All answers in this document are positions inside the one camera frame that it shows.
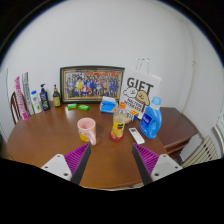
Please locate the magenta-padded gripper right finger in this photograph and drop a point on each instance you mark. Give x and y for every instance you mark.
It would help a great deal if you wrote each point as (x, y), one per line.
(146, 159)

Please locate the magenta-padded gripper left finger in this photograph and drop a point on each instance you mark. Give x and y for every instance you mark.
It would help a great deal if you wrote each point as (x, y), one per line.
(77, 159)

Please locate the orange-capped juice bottle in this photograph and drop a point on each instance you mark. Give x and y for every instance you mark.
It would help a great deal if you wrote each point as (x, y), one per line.
(118, 125)

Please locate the white remote control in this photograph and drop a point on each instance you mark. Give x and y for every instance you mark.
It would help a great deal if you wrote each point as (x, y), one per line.
(137, 136)

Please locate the pink mug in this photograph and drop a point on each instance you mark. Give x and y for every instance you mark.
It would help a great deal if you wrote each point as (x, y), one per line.
(86, 130)

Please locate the blue detergent bottle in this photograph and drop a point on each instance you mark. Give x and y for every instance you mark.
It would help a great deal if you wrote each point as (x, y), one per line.
(150, 123)

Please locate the colourful puzzle cube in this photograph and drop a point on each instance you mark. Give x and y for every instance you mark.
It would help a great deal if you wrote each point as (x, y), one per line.
(133, 115)

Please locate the small green block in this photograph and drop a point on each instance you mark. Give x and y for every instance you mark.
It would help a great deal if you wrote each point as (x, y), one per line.
(83, 107)
(72, 106)

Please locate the white radiator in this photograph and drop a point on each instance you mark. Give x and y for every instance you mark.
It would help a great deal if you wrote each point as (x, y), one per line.
(203, 151)

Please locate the amber pump bottle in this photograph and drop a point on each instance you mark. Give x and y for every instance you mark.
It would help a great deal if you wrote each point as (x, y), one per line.
(57, 100)

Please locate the dark blue pump bottle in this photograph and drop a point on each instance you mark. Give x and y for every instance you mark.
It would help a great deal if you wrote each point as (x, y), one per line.
(44, 101)

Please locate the white lotion bottle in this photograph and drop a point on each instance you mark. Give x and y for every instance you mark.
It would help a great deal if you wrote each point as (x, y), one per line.
(36, 104)

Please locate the white printed paper bag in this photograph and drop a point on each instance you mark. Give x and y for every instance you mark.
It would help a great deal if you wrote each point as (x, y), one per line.
(141, 86)

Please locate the framed group photo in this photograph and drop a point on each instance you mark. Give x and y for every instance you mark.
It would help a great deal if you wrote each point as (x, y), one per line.
(91, 84)

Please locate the tall green-white box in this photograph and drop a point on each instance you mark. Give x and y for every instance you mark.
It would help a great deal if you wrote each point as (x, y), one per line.
(28, 95)

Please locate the tall pink-white box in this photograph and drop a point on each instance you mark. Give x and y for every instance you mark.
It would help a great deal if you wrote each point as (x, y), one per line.
(21, 100)

